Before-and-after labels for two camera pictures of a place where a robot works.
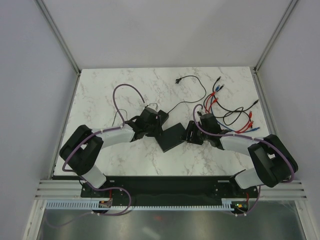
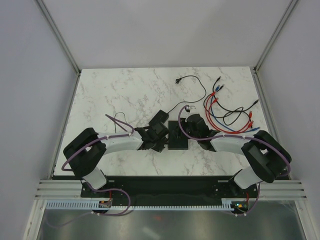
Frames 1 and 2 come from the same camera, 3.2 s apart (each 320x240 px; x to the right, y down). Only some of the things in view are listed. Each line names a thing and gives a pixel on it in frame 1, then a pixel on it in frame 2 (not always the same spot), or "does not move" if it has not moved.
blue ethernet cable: x=220 y=123 does not move
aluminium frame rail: x=285 y=190 does not move
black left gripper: x=158 y=130 → x=159 y=148
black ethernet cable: x=234 y=111 does not move
